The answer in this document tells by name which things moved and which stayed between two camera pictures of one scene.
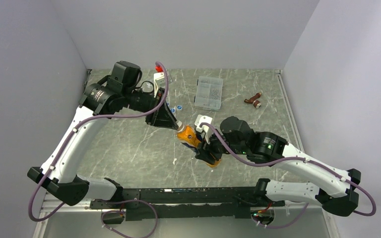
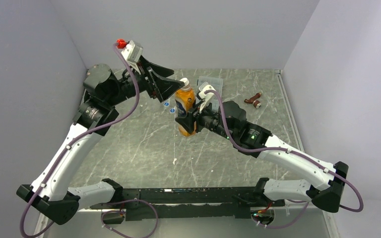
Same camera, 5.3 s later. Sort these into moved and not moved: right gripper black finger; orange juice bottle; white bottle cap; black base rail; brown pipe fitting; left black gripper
Moved: left black gripper; right gripper black finger; white bottle cap; orange juice bottle
Not moved: brown pipe fitting; black base rail
